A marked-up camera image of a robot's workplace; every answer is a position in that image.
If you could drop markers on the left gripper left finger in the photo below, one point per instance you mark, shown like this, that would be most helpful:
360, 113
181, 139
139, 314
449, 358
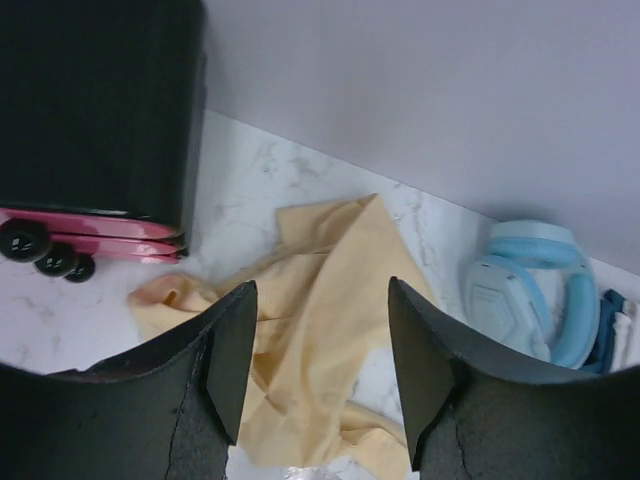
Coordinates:
169, 408

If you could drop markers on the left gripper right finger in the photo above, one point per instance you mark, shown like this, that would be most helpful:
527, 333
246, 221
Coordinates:
476, 409

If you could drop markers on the light blue headphones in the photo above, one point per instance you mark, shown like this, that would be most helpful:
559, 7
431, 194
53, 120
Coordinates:
503, 301

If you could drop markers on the yellow t shirt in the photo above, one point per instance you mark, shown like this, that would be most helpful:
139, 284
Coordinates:
322, 307

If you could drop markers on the white blue folded t shirt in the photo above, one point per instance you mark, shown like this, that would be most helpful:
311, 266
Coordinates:
617, 342

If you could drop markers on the black pink drawer box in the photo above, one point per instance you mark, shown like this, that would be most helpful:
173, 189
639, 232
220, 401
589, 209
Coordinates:
102, 105

